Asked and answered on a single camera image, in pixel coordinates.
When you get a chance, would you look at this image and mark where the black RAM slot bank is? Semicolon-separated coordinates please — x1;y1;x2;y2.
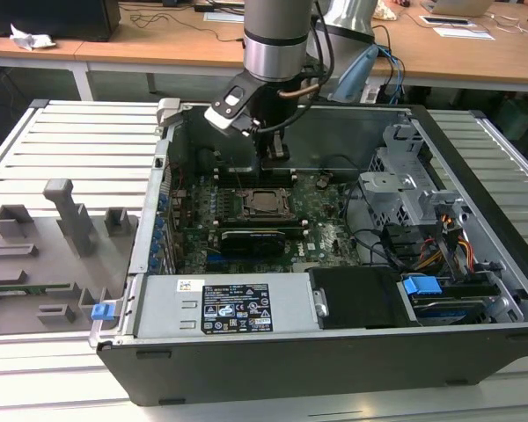
218;216;305;230
214;166;294;189

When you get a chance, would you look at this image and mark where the CPU socket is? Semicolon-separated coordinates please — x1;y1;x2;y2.
239;187;298;220

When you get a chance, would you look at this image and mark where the black graphics card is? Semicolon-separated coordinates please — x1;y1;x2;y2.
219;228;287;259

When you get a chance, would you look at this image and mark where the pale blue teach pendant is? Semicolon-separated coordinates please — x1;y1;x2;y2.
327;43;379;103

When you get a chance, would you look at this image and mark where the green motherboard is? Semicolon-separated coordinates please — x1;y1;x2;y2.
166;169;366;276

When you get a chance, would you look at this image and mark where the silver metal disk cage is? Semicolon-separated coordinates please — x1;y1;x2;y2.
358;122;467;229

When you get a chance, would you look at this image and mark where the wooden desk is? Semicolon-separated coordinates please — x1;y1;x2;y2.
0;0;528;102

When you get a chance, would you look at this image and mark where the grey power supply unit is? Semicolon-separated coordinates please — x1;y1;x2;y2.
134;272;321;339

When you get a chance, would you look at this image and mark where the blue disk carrier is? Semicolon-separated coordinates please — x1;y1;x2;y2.
402;274;442;312

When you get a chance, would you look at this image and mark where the white paper sheet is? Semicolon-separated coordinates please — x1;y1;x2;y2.
433;25;496;41

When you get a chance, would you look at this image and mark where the open black PC case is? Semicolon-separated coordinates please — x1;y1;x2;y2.
90;97;528;408

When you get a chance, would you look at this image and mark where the silver laptop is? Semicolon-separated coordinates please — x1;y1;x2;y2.
422;0;496;18

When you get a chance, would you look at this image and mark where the blue case latch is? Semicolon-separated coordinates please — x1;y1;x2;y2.
90;302;116;323

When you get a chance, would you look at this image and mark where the black computer box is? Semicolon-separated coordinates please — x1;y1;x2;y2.
0;0;122;43

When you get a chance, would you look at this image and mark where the grey parts rack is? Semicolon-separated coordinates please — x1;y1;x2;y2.
0;178;141;338

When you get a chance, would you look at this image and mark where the crumpled white paper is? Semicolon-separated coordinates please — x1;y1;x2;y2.
9;24;57;52

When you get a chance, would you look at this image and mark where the green RAM stick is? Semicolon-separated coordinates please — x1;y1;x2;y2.
0;283;71;296

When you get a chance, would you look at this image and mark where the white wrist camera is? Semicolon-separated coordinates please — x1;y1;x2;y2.
203;84;253;134

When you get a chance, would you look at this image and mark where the grey case release handle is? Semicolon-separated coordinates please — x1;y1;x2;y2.
156;97;182;129

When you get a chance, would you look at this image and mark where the black internal cable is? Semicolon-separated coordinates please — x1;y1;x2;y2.
341;179;407;270

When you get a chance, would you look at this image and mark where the blue cable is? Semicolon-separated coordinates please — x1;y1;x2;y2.
377;46;407;105

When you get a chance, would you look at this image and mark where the black desk cable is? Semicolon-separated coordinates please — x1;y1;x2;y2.
129;11;244;43

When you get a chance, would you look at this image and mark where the yellow red wire bundle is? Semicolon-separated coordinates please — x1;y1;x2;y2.
415;213;474;272

